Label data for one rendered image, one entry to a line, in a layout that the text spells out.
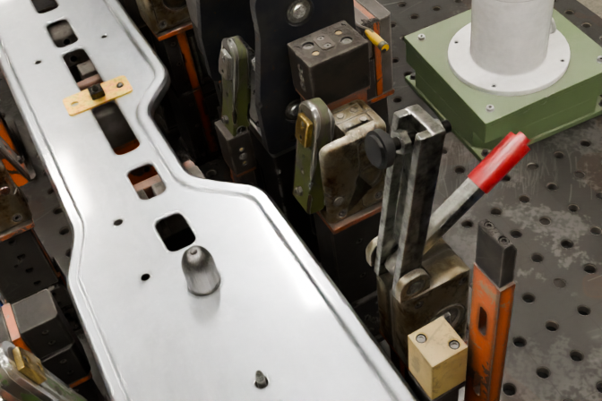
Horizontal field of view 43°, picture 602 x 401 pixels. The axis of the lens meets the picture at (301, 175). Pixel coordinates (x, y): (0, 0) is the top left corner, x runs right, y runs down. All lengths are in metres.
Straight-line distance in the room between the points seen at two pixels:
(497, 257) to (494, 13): 0.71
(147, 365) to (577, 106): 0.84
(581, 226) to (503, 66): 0.27
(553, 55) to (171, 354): 0.81
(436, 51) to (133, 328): 0.76
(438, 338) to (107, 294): 0.33
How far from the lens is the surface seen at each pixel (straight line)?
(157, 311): 0.75
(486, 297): 0.56
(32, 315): 0.81
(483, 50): 1.24
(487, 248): 0.52
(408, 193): 0.58
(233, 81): 0.86
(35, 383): 0.64
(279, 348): 0.70
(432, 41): 1.33
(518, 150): 0.64
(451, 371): 0.63
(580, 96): 1.30
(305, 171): 0.78
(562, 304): 1.09
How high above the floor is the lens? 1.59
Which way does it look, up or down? 45 degrees down
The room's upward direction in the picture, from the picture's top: 10 degrees counter-clockwise
